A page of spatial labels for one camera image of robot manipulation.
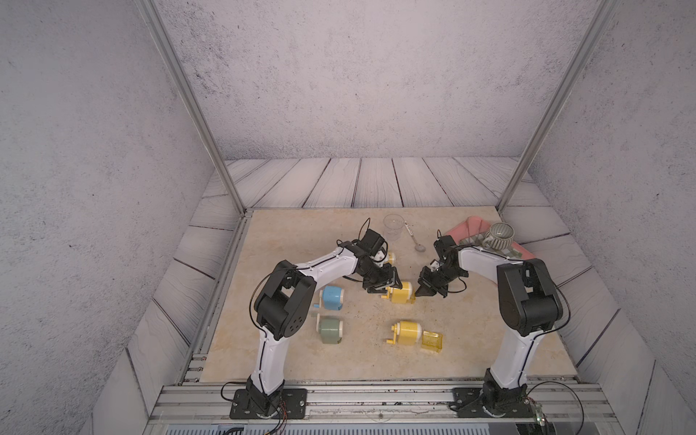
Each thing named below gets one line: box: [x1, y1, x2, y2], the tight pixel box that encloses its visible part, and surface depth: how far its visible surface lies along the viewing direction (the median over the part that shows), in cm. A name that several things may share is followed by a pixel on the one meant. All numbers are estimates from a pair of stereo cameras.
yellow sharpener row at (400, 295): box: [380, 280, 416, 305], surface depth 90 cm
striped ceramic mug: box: [482, 222, 515, 251], surface depth 104 cm
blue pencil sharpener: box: [322, 285, 345, 311], surface depth 89 cm
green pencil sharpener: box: [316, 313, 344, 345], surface depth 82 cm
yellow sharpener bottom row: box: [386, 320, 423, 347], surface depth 81 cm
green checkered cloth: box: [458, 232, 523, 260], surface depth 107 cm
